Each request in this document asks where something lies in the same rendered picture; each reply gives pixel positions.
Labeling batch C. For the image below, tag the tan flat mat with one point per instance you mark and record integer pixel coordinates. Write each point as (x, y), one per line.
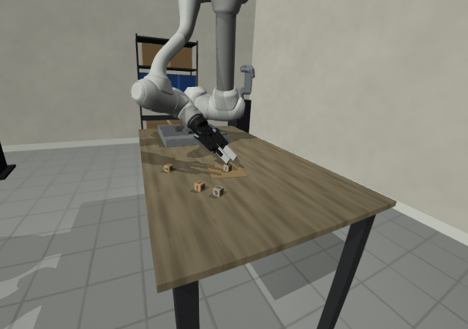
(216, 171)

